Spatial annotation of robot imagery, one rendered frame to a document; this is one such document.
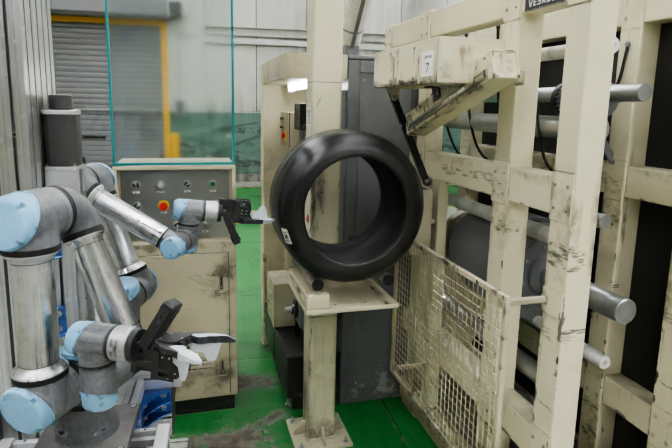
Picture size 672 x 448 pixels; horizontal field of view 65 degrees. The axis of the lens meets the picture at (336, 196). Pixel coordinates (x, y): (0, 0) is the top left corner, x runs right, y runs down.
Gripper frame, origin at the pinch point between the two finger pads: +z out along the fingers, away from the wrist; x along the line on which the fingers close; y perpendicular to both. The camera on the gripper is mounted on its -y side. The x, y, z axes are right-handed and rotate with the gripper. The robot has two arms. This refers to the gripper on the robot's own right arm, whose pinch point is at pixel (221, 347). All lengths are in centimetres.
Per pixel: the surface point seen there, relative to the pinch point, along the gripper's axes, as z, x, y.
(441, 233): 36, -148, -13
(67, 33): -695, -746, -277
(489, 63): 51, -73, -74
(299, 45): -302, -930, -298
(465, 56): 43, -78, -77
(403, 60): 21, -97, -80
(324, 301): -3, -92, 10
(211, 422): -70, -139, 88
